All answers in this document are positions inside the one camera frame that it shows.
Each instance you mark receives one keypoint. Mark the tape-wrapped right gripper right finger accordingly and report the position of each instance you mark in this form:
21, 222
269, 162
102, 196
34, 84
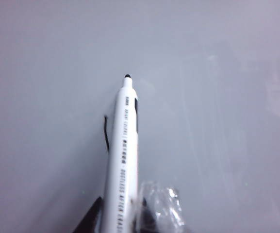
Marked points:
159, 211

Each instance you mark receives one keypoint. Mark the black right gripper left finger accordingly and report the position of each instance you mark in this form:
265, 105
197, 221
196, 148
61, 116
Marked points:
93, 216

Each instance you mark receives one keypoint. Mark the white marker pen black tip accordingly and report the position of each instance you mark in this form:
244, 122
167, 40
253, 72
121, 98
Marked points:
122, 150

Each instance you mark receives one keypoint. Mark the white glossy whiteboard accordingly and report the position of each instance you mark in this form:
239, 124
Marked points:
215, 85

